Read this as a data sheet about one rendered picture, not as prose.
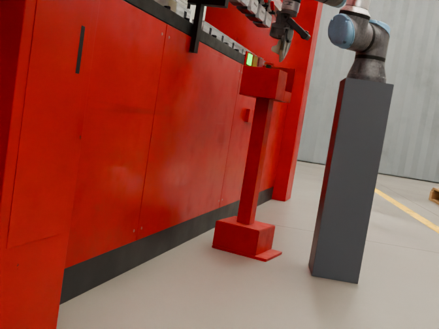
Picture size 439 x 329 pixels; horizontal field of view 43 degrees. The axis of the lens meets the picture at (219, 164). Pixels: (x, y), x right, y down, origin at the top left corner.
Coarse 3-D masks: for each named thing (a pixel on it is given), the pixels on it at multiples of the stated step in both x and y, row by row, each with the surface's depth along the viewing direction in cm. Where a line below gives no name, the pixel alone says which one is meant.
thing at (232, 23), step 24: (312, 0) 402; (216, 24) 424; (240, 24) 418; (312, 24) 403; (264, 48) 414; (312, 48) 413; (288, 120) 410; (288, 144) 411; (288, 168) 412; (288, 192) 422
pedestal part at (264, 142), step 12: (264, 108) 231; (264, 120) 231; (252, 132) 234; (264, 132) 232; (252, 144) 234; (264, 144) 234; (252, 156) 234; (264, 156) 237; (252, 168) 234; (252, 180) 234; (252, 192) 234; (240, 204) 237; (252, 204) 235; (240, 216) 237; (252, 216) 237
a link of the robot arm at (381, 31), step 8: (376, 24) 208; (384, 24) 208; (376, 32) 207; (384, 32) 209; (376, 40) 207; (384, 40) 209; (368, 48) 208; (376, 48) 209; (384, 48) 210; (384, 56) 211
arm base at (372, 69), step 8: (360, 56) 211; (368, 56) 209; (376, 56) 209; (360, 64) 211; (368, 64) 209; (376, 64) 209; (384, 64) 213; (352, 72) 212; (360, 72) 210; (368, 72) 208; (376, 72) 209; (384, 72) 211; (368, 80) 208; (376, 80) 208; (384, 80) 211
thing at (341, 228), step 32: (352, 96) 208; (384, 96) 207; (352, 128) 209; (384, 128) 208; (352, 160) 209; (352, 192) 210; (320, 224) 213; (352, 224) 211; (320, 256) 213; (352, 256) 212
